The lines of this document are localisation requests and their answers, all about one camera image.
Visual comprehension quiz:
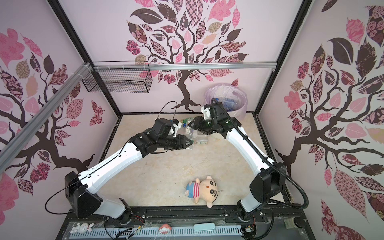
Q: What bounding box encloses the black corrugated right cable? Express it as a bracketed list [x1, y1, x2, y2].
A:
[211, 98, 310, 210]

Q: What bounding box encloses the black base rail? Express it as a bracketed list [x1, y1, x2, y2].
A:
[56, 205, 315, 240]

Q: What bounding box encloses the white bin pink liner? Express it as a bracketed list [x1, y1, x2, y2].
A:
[204, 83, 248, 122]

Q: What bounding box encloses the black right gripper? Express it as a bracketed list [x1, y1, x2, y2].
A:
[188, 117, 218, 134]

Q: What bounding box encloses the white bunny figurine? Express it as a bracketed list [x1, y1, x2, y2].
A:
[70, 223, 95, 234]

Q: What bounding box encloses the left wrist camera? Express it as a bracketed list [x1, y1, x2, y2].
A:
[171, 119, 183, 137]

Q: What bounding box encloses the aluminium rail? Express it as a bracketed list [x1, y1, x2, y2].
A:
[1, 63, 92, 173]
[93, 62, 277, 71]

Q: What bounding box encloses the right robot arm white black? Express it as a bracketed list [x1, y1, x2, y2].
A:
[189, 100, 286, 218]

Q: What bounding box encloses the aluminium rail left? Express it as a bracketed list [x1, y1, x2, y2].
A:
[1, 63, 92, 173]

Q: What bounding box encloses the clear bottle green band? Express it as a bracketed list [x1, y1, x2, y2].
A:
[194, 135, 209, 145]

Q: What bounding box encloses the aluminium rail back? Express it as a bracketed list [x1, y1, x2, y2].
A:
[93, 62, 277, 71]

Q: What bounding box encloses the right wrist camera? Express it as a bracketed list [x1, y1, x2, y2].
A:
[201, 104, 212, 120]

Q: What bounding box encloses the white cable duct strip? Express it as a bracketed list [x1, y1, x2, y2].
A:
[65, 226, 242, 240]

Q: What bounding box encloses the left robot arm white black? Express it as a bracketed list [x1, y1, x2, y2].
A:
[65, 118, 194, 225]

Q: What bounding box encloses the green bottle at back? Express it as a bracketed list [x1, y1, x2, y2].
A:
[183, 118, 194, 124]

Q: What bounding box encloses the black wire basket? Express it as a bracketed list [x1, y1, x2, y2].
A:
[82, 60, 153, 94]

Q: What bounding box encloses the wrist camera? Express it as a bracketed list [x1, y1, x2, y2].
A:
[171, 119, 183, 137]
[201, 104, 212, 120]

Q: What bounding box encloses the teal eraser block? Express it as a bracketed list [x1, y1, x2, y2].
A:
[193, 223, 216, 232]

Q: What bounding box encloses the red white small figurine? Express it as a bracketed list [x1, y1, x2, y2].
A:
[159, 224, 172, 235]

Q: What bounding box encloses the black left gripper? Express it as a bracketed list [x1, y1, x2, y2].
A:
[158, 134, 192, 150]

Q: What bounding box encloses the cartoon boy plush doll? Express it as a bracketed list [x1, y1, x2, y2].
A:
[185, 176, 219, 208]

